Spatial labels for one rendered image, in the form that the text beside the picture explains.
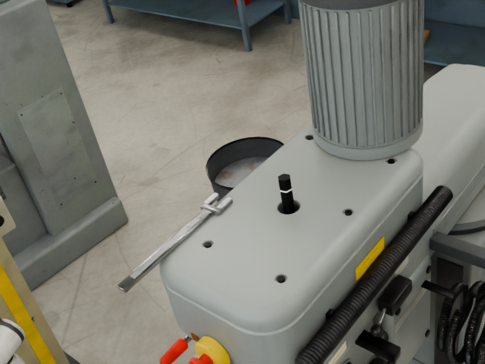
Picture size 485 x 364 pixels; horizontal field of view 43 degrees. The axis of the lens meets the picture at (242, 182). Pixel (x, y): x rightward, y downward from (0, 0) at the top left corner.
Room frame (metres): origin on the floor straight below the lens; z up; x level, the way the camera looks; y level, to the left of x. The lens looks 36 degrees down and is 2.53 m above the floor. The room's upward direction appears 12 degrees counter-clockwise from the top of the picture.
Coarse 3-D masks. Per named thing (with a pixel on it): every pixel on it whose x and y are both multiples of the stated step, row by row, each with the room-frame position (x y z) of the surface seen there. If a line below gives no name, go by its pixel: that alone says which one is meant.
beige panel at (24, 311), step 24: (0, 240) 2.09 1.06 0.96; (0, 264) 2.05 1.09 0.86; (0, 288) 2.02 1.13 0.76; (24, 288) 2.08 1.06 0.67; (0, 312) 1.99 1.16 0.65; (24, 312) 2.04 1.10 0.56; (48, 336) 2.08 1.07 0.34; (24, 360) 1.97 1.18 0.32; (48, 360) 2.03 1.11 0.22; (72, 360) 2.16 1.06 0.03
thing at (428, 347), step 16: (480, 192) 1.09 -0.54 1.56; (480, 208) 1.03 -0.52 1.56; (464, 224) 1.00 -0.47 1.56; (480, 224) 1.00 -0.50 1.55; (464, 240) 0.98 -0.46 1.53; (480, 240) 0.97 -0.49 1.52; (432, 256) 0.98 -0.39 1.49; (448, 256) 0.95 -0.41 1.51; (432, 272) 0.98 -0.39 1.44; (448, 272) 0.95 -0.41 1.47; (464, 272) 0.92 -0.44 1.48; (480, 272) 0.96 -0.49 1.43; (448, 288) 0.94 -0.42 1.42; (432, 304) 0.98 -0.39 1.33; (432, 320) 0.98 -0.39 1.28; (432, 336) 0.98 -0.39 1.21; (464, 336) 0.92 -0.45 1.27; (416, 352) 1.01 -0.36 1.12; (432, 352) 0.97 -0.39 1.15
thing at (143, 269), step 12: (204, 204) 0.82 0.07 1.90; (228, 204) 0.82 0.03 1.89; (204, 216) 0.79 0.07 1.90; (192, 228) 0.77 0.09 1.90; (168, 240) 0.75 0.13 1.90; (180, 240) 0.75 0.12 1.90; (156, 252) 0.73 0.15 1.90; (168, 252) 0.73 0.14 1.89; (144, 264) 0.71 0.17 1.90; (156, 264) 0.71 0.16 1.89; (132, 276) 0.69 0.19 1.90; (120, 288) 0.67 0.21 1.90
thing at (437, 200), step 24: (432, 192) 0.84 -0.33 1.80; (408, 216) 0.79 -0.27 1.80; (432, 216) 0.79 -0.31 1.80; (408, 240) 0.74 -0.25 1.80; (384, 264) 0.69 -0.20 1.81; (360, 288) 0.65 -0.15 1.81; (336, 312) 0.62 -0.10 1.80; (360, 312) 0.62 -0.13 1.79; (336, 336) 0.58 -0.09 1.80; (312, 360) 0.54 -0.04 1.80
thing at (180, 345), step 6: (186, 336) 0.72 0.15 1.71; (180, 342) 0.70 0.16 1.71; (186, 342) 0.70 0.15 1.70; (174, 348) 0.69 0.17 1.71; (180, 348) 0.69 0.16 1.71; (186, 348) 0.70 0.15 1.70; (168, 354) 0.68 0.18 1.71; (174, 354) 0.68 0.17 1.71; (180, 354) 0.69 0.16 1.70; (162, 360) 0.67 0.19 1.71; (168, 360) 0.67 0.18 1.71; (174, 360) 0.68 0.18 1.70
